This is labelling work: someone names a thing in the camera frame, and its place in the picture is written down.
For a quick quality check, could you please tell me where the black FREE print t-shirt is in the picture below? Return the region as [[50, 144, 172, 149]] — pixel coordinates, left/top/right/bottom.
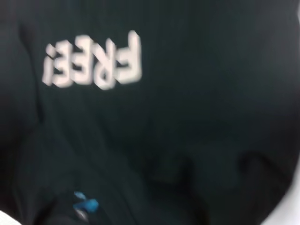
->
[[0, 0, 300, 225]]

